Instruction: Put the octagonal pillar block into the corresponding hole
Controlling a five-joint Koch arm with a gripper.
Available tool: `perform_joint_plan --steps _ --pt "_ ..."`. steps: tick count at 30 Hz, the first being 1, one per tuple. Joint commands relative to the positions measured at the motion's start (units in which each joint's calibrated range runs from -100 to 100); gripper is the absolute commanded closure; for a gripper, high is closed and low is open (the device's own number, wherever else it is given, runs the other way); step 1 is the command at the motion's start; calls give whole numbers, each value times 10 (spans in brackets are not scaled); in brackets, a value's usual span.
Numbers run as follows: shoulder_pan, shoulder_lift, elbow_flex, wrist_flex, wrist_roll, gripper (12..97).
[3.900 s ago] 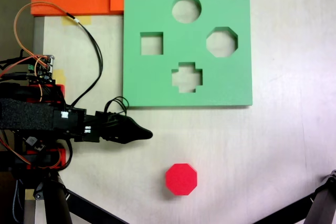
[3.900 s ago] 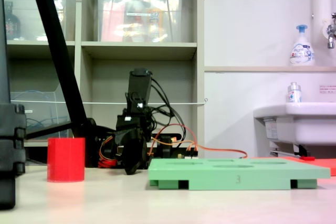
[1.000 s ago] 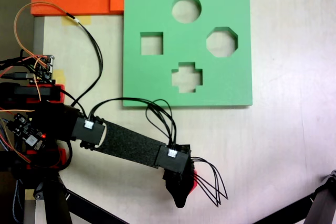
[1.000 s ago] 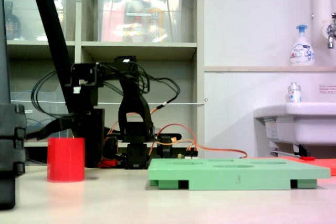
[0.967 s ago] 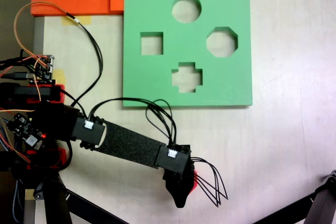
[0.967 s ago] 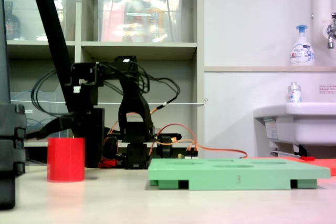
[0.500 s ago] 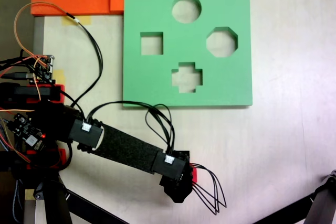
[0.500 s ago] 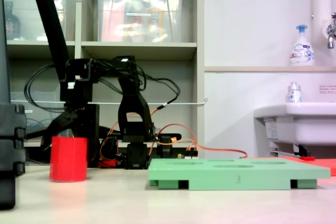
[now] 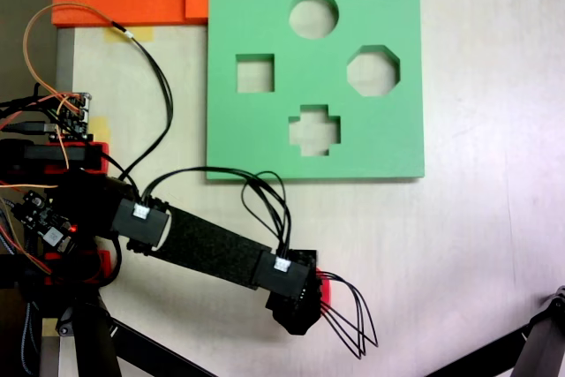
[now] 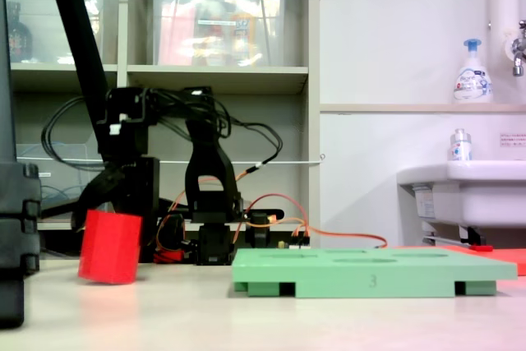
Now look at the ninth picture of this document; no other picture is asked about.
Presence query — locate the yellow masking tape strip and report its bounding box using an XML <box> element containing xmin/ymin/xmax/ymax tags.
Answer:
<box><xmin>104</xmin><ymin>26</ymin><xmax>154</xmax><ymax>42</ymax></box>

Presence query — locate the red octagonal block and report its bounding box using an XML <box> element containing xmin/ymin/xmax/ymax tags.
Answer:
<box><xmin>315</xmin><ymin>267</ymin><xmax>333</xmax><ymax>308</ymax></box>

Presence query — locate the circuit board with green terminal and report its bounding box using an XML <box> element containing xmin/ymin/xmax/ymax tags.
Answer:
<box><xmin>46</xmin><ymin>92</ymin><xmax>94</xmax><ymax>139</ymax></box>

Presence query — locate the black tripod leg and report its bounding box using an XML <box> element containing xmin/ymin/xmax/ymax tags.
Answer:
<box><xmin>511</xmin><ymin>286</ymin><xmax>565</xmax><ymax>377</ymax></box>
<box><xmin>108</xmin><ymin>317</ymin><xmax>217</xmax><ymax>377</ymax></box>
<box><xmin>423</xmin><ymin>323</ymin><xmax>531</xmax><ymax>377</ymax></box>
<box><xmin>70</xmin><ymin>297</ymin><xmax>124</xmax><ymax>377</ymax></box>

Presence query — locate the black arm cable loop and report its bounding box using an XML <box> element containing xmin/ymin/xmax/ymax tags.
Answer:
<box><xmin>140</xmin><ymin>167</ymin><xmax>292</xmax><ymax>263</ymax></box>

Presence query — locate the long orange wire loop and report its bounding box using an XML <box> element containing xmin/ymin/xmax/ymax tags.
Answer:
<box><xmin>22</xmin><ymin>3</ymin><xmax>117</xmax><ymax>116</ymax></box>

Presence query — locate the black usb cable plug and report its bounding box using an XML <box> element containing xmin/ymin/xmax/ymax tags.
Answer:
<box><xmin>0</xmin><ymin>120</ymin><xmax>57</xmax><ymax>134</ymax></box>

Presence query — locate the yellow masking tape piece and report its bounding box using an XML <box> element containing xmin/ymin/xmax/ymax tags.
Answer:
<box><xmin>90</xmin><ymin>116</ymin><xmax>111</xmax><ymax>144</ymax></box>

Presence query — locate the black cable with white connector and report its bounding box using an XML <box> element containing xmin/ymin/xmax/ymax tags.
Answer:
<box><xmin>109</xmin><ymin>21</ymin><xmax>174</xmax><ymax>188</ymax></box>

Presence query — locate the green shape sorting board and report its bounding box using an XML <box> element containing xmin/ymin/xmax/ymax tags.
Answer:
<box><xmin>205</xmin><ymin>0</ymin><xmax>426</xmax><ymax>183</ymax></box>

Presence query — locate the black white braided cable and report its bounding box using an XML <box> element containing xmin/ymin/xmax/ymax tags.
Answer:
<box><xmin>19</xmin><ymin>301</ymin><xmax>37</xmax><ymax>376</ymax></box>

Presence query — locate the red base clamp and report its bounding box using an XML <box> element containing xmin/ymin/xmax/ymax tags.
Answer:
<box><xmin>43</xmin><ymin>140</ymin><xmax>110</xmax><ymax>174</ymax></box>
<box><xmin>43</xmin><ymin>249</ymin><xmax>111</xmax><ymax>285</ymax></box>

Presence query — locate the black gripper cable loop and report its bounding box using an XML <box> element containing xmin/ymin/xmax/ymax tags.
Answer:
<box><xmin>316</xmin><ymin>270</ymin><xmax>380</xmax><ymax>359</ymax></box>

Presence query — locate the thin orange wire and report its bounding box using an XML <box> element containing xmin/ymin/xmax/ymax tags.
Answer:
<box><xmin>0</xmin><ymin>217</ymin><xmax>106</xmax><ymax>285</ymax></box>

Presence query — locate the black power circuit board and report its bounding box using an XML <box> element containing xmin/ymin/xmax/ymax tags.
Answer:
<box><xmin>12</xmin><ymin>190</ymin><xmax>77</xmax><ymax>257</ymax></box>

